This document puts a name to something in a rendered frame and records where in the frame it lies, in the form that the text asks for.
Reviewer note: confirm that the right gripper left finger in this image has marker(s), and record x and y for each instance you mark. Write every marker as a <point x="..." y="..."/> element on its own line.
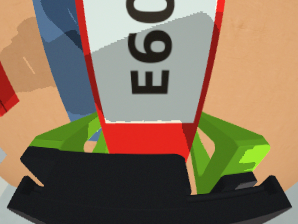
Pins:
<point x="72" y="136"/>

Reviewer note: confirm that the red welding electrode box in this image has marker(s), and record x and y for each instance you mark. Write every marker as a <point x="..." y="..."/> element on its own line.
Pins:
<point x="8" y="97"/>

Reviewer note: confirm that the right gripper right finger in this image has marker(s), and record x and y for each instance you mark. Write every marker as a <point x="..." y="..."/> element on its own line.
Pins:
<point x="237" y="150"/>

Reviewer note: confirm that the red box of welding electrodes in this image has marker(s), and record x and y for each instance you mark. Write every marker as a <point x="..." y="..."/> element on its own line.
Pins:
<point x="149" y="64"/>

